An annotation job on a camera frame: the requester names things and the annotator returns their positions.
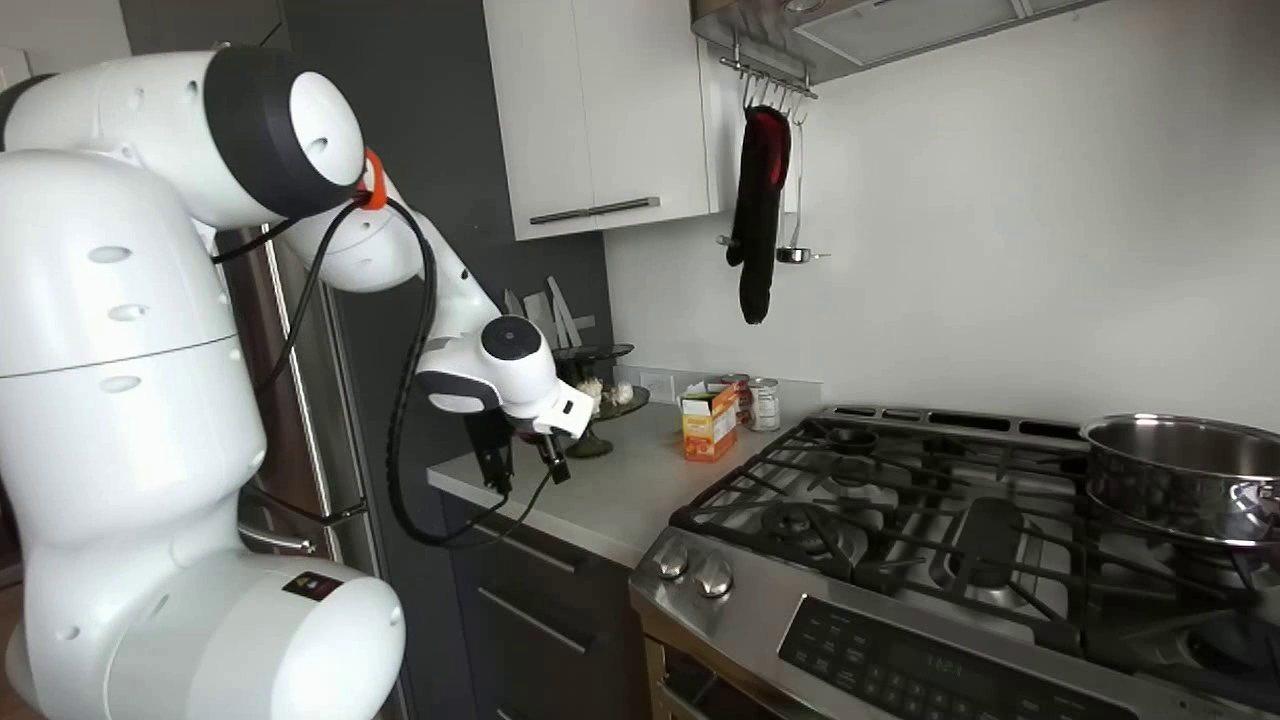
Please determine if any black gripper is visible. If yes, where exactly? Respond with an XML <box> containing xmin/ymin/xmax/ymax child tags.
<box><xmin>469</xmin><ymin>400</ymin><xmax>581</xmax><ymax>500</ymax></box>

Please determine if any green glass tiered stand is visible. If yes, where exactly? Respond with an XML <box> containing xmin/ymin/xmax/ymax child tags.
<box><xmin>563</xmin><ymin>341</ymin><xmax>655</xmax><ymax>464</ymax></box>

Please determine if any dark lower drawer cabinet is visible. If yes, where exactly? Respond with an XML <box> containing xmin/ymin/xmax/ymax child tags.
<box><xmin>435</xmin><ymin>488</ymin><xmax>653</xmax><ymax>720</ymax></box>

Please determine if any silver stove knob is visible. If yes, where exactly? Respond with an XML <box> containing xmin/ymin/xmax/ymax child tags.
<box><xmin>653</xmin><ymin>538</ymin><xmax>698</xmax><ymax>585</ymax></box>
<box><xmin>692</xmin><ymin>552</ymin><xmax>740</xmax><ymax>604</ymax></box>

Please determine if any orange carton box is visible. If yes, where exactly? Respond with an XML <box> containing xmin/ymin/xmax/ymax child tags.
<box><xmin>676</xmin><ymin>382</ymin><xmax>743</xmax><ymax>464</ymax></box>

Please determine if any small glass jar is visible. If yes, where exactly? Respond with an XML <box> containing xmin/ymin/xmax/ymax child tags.
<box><xmin>743</xmin><ymin>376</ymin><xmax>789</xmax><ymax>438</ymax></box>

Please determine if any black red oven mitt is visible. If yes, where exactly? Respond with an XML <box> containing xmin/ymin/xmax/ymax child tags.
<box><xmin>724</xmin><ymin>106</ymin><xmax>795</xmax><ymax>327</ymax></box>

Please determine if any white upper cabinet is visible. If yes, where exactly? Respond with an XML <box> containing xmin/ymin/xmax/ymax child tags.
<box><xmin>481</xmin><ymin>0</ymin><xmax>743</xmax><ymax>245</ymax></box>

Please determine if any stainless gas stove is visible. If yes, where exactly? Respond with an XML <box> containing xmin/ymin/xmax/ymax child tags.
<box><xmin>623</xmin><ymin>404</ymin><xmax>1280</xmax><ymax>720</ymax></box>

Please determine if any steel range hood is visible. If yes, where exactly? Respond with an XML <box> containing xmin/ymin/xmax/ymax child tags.
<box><xmin>689</xmin><ymin>0</ymin><xmax>1106</xmax><ymax>93</ymax></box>

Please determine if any stainless steel pot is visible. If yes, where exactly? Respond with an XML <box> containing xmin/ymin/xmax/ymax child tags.
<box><xmin>1077</xmin><ymin>410</ymin><xmax>1280</xmax><ymax>552</ymax></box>

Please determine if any silver drawer handle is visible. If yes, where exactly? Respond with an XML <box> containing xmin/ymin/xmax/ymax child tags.
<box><xmin>461</xmin><ymin>516</ymin><xmax>584</xmax><ymax>580</ymax></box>
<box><xmin>472</xmin><ymin>585</ymin><xmax>591</xmax><ymax>661</ymax></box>

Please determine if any long black-handled knife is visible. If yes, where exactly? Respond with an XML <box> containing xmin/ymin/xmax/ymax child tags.
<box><xmin>544</xmin><ymin>273</ymin><xmax>591</xmax><ymax>353</ymax></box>

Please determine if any grey cabinet bar handle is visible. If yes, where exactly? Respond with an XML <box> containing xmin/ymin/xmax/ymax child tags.
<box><xmin>523</xmin><ymin>192</ymin><xmax>663</xmax><ymax>232</ymax></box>

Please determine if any metal hook rail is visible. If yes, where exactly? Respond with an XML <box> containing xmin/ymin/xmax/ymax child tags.
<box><xmin>729</xmin><ymin>43</ymin><xmax>819</xmax><ymax>107</ymax></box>

